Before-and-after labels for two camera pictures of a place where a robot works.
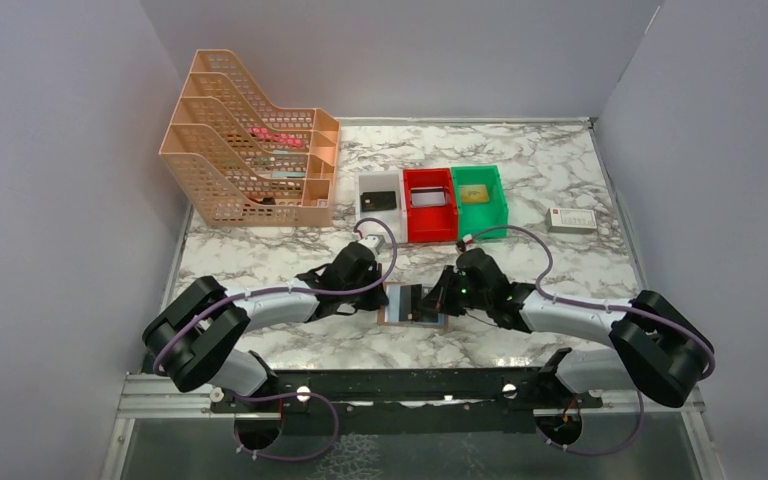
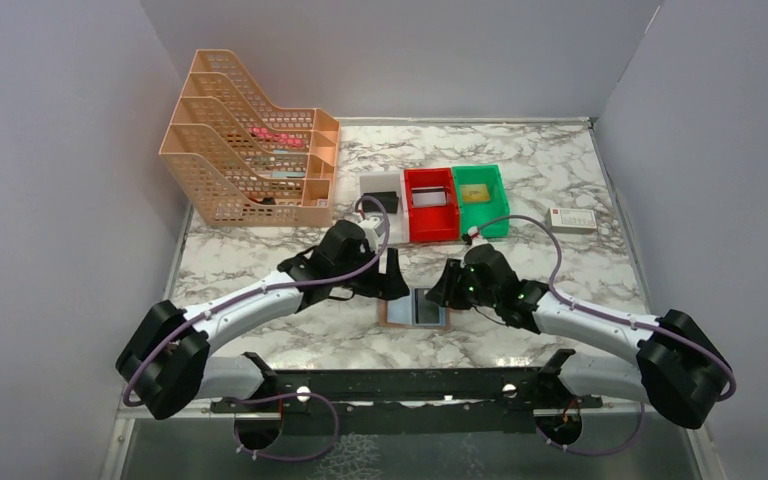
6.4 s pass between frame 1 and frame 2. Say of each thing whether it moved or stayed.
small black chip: stayed
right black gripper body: stayed
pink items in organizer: stayed
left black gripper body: moved
